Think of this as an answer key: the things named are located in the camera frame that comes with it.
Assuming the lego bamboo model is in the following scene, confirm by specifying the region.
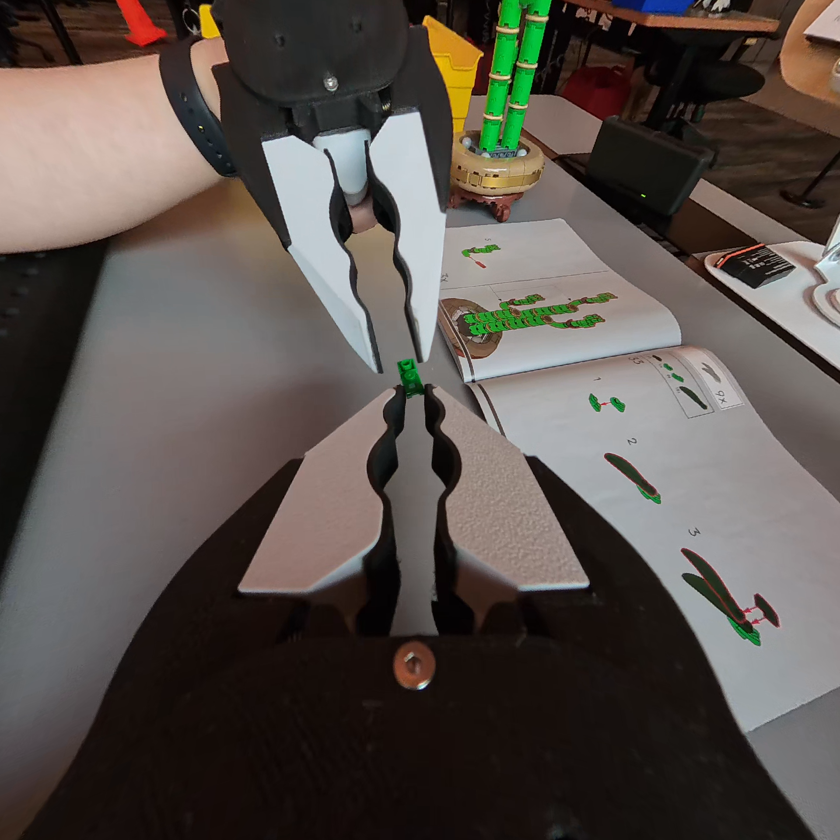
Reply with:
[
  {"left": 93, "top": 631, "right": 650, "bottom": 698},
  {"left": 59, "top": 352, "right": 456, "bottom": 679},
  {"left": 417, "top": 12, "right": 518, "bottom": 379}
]
[{"left": 449, "top": 0, "right": 552, "bottom": 223}]

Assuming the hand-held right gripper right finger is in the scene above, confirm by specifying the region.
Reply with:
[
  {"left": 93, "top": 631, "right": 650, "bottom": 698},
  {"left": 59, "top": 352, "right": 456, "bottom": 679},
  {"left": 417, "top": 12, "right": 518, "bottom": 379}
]
[{"left": 423, "top": 384, "right": 589, "bottom": 636}]

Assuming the yellow plastic bin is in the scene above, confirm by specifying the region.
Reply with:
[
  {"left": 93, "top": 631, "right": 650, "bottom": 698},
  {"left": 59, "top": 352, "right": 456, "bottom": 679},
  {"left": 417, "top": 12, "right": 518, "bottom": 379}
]
[{"left": 423, "top": 16, "right": 484, "bottom": 119}]

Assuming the black device box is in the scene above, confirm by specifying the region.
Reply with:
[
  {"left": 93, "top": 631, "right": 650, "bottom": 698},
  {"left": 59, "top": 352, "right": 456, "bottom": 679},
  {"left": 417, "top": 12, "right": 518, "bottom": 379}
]
[{"left": 586, "top": 117, "right": 716, "bottom": 217}]

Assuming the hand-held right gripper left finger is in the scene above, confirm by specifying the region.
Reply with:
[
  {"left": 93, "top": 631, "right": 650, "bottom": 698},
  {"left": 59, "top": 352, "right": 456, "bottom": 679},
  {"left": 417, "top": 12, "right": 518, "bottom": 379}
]
[{"left": 238, "top": 386, "right": 406, "bottom": 636}]

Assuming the small black box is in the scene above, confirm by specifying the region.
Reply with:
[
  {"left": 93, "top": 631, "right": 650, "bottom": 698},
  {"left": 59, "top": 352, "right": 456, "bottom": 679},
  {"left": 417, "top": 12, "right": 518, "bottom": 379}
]
[{"left": 715, "top": 243, "right": 796, "bottom": 290}]

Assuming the orange traffic cone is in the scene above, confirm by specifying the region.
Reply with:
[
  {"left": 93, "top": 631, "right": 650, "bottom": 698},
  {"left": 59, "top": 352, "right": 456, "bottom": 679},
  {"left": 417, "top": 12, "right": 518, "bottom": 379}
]
[{"left": 115, "top": 0, "right": 168, "bottom": 47}]

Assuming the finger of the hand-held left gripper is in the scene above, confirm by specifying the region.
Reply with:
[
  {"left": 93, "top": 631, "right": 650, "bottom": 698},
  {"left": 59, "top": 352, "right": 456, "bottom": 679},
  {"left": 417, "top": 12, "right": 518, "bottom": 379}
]
[
  {"left": 261, "top": 133, "right": 385, "bottom": 375},
  {"left": 366, "top": 108, "right": 447, "bottom": 365}
]

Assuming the red container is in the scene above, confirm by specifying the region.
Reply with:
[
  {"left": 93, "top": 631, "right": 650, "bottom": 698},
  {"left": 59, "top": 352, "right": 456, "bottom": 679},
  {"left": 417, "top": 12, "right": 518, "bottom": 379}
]
[{"left": 561, "top": 66, "right": 631, "bottom": 120}]

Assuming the wooden desk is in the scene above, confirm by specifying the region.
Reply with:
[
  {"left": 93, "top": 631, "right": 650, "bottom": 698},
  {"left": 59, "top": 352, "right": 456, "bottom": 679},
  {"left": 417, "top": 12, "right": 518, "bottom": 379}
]
[{"left": 564, "top": 0, "right": 782, "bottom": 34}]

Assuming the person's left forearm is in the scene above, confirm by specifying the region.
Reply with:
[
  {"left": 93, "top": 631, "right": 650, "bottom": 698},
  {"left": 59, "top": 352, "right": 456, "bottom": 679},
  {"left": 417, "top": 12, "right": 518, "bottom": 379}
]
[{"left": 0, "top": 39, "right": 263, "bottom": 255}]

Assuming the black office chair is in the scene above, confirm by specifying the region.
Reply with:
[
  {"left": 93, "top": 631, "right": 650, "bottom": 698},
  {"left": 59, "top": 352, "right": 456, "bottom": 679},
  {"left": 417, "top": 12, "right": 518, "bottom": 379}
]
[{"left": 650, "top": 29, "right": 769, "bottom": 126}]

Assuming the lego instruction booklet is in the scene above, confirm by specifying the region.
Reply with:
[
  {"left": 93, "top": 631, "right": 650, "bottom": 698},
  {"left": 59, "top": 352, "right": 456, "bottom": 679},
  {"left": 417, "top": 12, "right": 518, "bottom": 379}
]
[{"left": 436, "top": 218, "right": 840, "bottom": 732}]

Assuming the white tray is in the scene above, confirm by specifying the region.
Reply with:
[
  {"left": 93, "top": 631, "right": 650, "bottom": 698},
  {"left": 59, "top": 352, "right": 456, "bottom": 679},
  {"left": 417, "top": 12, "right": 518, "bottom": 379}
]
[{"left": 705, "top": 239, "right": 840, "bottom": 388}]

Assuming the black wristband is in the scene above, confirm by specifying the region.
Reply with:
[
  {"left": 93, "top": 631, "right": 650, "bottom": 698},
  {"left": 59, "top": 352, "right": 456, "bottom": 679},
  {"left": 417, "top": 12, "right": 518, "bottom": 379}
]
[{"left": 159, "top": 36, "right": 240, "bottom": 178}]

